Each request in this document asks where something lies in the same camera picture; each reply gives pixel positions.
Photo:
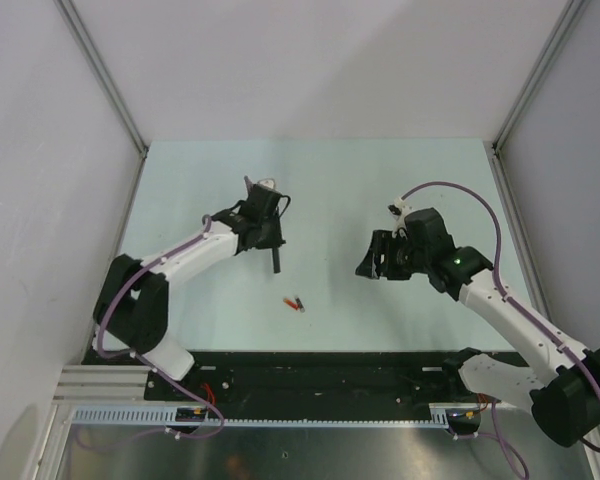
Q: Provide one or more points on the grey slotted cable duct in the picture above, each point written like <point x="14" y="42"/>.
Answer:
<point x="433" y="416"/>

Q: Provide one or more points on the orange battery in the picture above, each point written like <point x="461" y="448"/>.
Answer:
<point x="291" y="303"/>

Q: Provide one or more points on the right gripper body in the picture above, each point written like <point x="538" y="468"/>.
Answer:
<point x="400" y="257"/>

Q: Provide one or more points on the silver black battery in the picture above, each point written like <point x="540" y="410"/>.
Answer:
<point x="299" y="304"/>

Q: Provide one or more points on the black remote control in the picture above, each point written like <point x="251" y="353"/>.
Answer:
<point x="276" y="260"/>

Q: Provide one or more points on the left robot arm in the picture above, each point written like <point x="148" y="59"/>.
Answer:
<point x="132" y="309"/>

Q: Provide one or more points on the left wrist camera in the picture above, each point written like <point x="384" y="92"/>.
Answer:
<point x="269" y="183"/>

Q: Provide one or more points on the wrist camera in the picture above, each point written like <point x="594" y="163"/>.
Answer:
<point x="269" y="183"/>
<point x="399" y="209"/>

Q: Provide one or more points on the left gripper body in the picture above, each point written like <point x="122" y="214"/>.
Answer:
<point x="271" y="235"/>

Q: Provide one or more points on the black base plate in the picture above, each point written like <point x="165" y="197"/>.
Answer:
<point x="312" y="382"/>

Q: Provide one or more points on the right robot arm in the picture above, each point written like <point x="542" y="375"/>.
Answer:
<point x="559" y="386"/>

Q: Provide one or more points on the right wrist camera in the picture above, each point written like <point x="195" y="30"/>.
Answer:
<point x="399" y="209"/>

